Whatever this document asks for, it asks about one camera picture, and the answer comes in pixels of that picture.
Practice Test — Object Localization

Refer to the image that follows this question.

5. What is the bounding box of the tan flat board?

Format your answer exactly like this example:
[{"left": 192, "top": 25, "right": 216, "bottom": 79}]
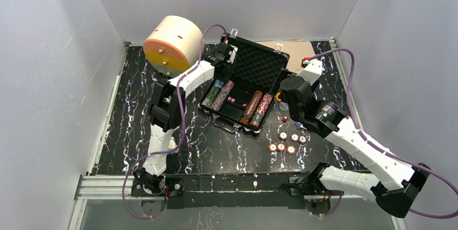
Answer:
[{"left": 258, "top": 40, "right": 315, "bottom": 73}]

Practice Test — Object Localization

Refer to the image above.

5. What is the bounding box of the dark green chip stack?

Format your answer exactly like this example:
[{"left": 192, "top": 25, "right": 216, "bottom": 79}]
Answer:
[{"left": 201, "top": 85, "right": 221, "bottom": 107}]

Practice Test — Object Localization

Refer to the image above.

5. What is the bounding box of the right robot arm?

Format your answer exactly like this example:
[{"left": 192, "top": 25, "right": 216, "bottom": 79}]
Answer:
[{"left": 280, "top": 59, "right": 429, "bottom": 218}]

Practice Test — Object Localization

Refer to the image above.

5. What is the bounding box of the yellow big blind button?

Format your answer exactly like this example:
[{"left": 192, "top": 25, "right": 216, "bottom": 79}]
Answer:
[{"left": 275, "top": 92, "right": 281, "bottom": 102}]

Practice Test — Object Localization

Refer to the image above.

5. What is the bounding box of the light blue chip stack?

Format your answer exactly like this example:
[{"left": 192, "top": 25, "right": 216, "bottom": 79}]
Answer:
[{"left": 213, "top": 79, "right": 225, "bottom": 89}]

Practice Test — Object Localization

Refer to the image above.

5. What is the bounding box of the orange black chip stack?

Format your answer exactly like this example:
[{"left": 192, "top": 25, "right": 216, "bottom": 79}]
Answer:
[{"left": 240, "top": 90, "right": 264, "bottom": 125}]

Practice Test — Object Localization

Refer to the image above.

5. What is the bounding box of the loose red white chip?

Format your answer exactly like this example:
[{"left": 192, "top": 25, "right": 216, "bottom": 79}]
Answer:
[
  {"left": 290, "top": 133, "right": 299, "bottom": 142},
  {"left": 278, "top": 132, "right": 288, "bottom": 140},
  {"left": 277, "top": 143, "right": 286, "bottom": 152},
  {"left": 268, "top": 143, "right": 277, "bottom": 152},
  {"left": 297, "top": 135, "right": 307, "bottom": 145},
  {"left": 286, "top": 145, "right": 297, "bottom": 155}
]

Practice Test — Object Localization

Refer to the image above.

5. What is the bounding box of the blue green chip stack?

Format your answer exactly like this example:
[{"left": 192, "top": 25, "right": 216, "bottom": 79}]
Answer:
[{"left": 248, "top": 112, "right": 264, "bottom": 130}]

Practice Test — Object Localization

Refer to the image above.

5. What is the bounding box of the blue playing card deck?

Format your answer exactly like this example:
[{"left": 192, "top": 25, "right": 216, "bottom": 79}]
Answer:
[{"left": 168, "top": 138, "right": 179, "bottom": 155}]

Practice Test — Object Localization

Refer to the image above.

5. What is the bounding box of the purple white chip stack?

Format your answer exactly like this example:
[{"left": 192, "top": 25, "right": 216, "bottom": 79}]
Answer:
[{"left": 221, "top": 80, "right": 234, "bottom": 94}]

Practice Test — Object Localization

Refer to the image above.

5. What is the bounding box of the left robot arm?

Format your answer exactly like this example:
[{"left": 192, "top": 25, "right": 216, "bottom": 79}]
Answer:
[{"left": 132, "top": 40, "right": 238, "bottom": 195}]

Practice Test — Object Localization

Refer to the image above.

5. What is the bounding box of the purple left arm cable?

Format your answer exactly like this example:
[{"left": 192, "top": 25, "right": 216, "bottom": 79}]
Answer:
[{"left": 122, "top": 24, "right": 228, "bottom": 220}]

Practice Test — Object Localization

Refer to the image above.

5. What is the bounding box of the cream cylinder with orange face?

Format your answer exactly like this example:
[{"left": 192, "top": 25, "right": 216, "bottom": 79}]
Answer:
[{"left": 143, "top": 16, "right": 203, "bottom": 77}]

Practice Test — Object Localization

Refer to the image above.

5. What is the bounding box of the black poker set case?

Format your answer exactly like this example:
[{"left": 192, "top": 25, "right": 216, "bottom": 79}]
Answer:
[{"left": 199, "top": 30, "right": 289, "bottom": 134}]

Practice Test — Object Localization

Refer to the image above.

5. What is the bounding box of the red white chip stack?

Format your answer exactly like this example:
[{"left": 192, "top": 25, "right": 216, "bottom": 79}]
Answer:
[{"left": 256, "top": 94, "right": 273, "bottom": 116}]

